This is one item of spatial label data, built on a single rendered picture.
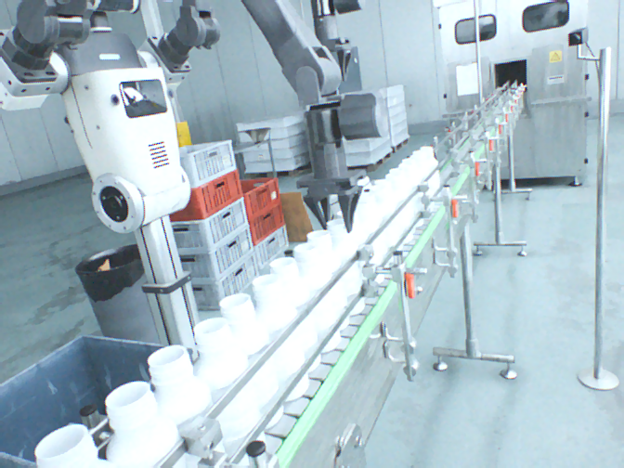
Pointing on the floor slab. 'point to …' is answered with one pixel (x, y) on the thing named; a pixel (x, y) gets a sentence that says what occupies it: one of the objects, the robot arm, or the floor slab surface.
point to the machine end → (540, 142)
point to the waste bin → (119, 293)
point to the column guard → (182, 134)
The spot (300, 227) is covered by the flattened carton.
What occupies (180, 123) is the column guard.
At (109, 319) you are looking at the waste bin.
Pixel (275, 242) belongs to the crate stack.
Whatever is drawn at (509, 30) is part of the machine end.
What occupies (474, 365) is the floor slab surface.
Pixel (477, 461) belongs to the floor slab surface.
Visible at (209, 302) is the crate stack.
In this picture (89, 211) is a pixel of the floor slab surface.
